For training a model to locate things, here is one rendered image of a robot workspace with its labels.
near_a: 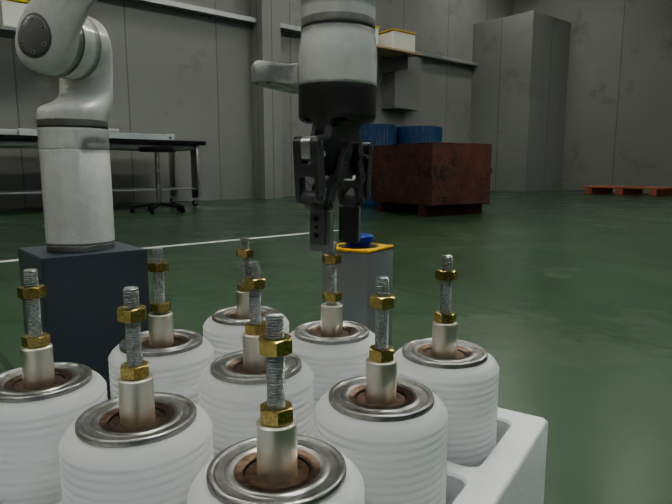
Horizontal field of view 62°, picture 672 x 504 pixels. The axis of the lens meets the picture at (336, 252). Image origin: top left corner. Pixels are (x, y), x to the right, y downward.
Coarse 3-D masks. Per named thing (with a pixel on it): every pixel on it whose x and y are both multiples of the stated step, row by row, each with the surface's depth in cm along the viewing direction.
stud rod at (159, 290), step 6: (156, 252) 51; (162, 252) 52; (156, 258) 52; (162, 258) 52; (156, 276) 52; (162, 276) 52; (156, 282) 52; (162, 282) 52; (156, 288) 52; (162, 288) 52; (156, 294) 52; (162, 294) 52; (156, 300) 52; (162, 300) 52
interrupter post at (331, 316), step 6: (324, 306) 55; (330, 306) 55; (336, 306) 55; (342, 306) 56; (324, 312) 55; (330, 312) 55; (336, 312) 55; (342, 312) 56; (324, 318) 55; (330, 318) 55; (336, 318) 55; (342, 318) 56; (324, 324) 56; (330, 324) 55; (336, 324) 55; (342, 324) 56; (324, 330) 56; (330, 330) 55; (336, 330) 55; (342, 330) 56; (330, 336) 55
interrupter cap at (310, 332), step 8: (320, 320) 60; (344, 320) 60; (296, 328) 57; (304, 328) 57; (312, 328) 57; (320, 328) 58; (344, 328) 58; (352, 328) 57; (360, 328) 57; (296, 336) 55; (304, 336) 54; (312, 336) 54; (320, 336) 55; (328, 336) 55; (336, 336) 55; (344, 336) 54; (352, 336) 55; (360, 336) 54; (328, 344) 53; (336, 344) 53
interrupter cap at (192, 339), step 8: (144, 336) 54; (176, 336) 55; (184, 336) 55; (192, 336) 55; (200, 336) 54; (120, 344) 52; (144, 344) 53; (176, 344) 53; (184, 344) 52; (192, 344) 52; (200, 344) 53; (144, 352) 49; (152, 352) 49; (160, 352) 50; (168, 352) 50; (176, 352) 50
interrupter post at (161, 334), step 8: (152, 312) 53; (168, 312) 53; (152, 320) 52; (160, 320) 52; (168, 320) 52; (152, 328) 52; (160, 328) 52; (168, 328) 52; (152, 336) 52; (160, 336) 52; (168, 336) 52; (152, 344) 52; (160, 344) 52; (168, 344) 52
